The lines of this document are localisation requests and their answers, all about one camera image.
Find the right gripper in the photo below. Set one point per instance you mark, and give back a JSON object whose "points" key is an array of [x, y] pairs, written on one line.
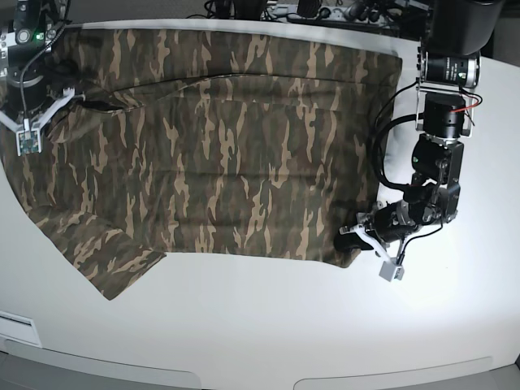
{"points": [[40, 93]]}

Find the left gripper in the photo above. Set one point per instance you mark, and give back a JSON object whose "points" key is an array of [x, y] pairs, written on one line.
{"points": [[387, 224]]}

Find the camouflage T-shirt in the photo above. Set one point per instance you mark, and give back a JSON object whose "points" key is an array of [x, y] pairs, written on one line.
{"points": [[223, 162]]}

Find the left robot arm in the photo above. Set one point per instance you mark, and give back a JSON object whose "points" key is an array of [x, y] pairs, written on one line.
{"points": [[449, 68]]}

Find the white label plate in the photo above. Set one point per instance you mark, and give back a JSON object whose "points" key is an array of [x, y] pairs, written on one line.
{"points": [[19, 329]]}

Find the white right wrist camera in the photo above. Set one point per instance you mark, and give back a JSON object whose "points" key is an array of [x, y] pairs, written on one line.
{"points": [[28, 131]]}

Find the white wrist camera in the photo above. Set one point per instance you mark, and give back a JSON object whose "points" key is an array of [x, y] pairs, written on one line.
{"points": [[391, 268], [28, 131]]}

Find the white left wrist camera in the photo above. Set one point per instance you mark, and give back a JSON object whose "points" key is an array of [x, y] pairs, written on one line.
{"points": [[391, 268]]}

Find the black cable clutter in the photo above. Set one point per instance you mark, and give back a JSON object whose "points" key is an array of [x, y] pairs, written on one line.
{"points": [[349, 14]]}

